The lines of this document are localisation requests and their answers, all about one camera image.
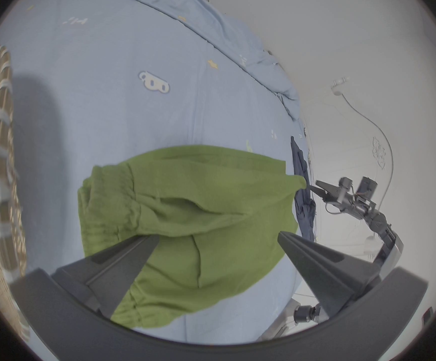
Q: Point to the pale blue quilt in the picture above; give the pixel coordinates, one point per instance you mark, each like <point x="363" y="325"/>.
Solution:
<point x="221" y="32"/>

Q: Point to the dark blue garment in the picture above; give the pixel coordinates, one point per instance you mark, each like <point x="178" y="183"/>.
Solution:
<point x="302" y="216"/>

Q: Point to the round woven basket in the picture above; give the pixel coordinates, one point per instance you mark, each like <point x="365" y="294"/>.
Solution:
<point x="0" y="164"/>

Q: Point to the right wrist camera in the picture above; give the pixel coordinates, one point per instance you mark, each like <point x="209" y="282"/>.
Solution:
<point x="345" y="183"/>

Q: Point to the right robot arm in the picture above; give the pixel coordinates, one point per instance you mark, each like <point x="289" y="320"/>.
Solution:
<point x="388" y="246"/>

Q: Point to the green shorts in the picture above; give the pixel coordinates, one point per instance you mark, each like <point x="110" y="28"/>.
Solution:
<point x="203" y="186"/>

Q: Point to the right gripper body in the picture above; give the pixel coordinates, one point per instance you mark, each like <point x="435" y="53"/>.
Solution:
<point x="347" y="200"/>

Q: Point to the bed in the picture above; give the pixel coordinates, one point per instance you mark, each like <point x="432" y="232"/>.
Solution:
<point x="90" y="107"/>

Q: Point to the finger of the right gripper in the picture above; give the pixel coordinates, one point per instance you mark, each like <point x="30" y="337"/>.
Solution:
<point x="328" y="190"/>

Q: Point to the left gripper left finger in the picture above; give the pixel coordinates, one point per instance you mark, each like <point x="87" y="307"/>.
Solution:
<point x="112" y="276"/>

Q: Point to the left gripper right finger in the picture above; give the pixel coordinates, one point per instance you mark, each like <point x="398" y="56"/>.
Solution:
<point x="330" y="276"/>

